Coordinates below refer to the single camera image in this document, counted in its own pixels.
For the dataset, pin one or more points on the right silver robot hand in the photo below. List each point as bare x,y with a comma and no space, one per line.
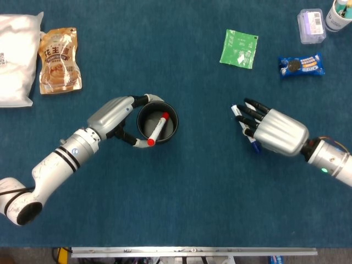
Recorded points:
283,134

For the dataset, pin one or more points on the orange peanut snack pouch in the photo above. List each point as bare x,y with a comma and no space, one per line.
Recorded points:
59,63

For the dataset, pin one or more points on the blue Oreo cookie pack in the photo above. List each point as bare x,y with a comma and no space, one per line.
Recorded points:
302,66

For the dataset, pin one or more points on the black mesh pen holder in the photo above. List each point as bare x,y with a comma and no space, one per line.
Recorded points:
145,123

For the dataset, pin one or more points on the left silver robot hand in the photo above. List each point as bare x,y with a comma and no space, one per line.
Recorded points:
110,115

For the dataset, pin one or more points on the blue cap marker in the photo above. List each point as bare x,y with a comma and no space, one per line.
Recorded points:
234,109

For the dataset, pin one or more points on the white paper cup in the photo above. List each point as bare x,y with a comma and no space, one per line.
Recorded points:
336,23

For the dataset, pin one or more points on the green sachet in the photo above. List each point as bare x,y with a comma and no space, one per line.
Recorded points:
239,49

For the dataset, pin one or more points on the white plastic bag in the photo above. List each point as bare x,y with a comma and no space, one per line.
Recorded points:
16,55

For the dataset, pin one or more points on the blue felt table cover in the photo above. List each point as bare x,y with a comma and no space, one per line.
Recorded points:
176,192

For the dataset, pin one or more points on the red cap marker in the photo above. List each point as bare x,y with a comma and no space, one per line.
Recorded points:
158,129

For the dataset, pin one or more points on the white green tube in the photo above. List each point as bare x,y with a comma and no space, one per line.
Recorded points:
342,3

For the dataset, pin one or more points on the clear plastic box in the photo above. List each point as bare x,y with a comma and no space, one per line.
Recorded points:
310,27

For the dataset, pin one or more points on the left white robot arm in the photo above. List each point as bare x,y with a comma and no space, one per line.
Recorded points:
55,165

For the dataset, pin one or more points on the aluminium table edge rail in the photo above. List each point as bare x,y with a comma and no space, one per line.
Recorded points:
192,251

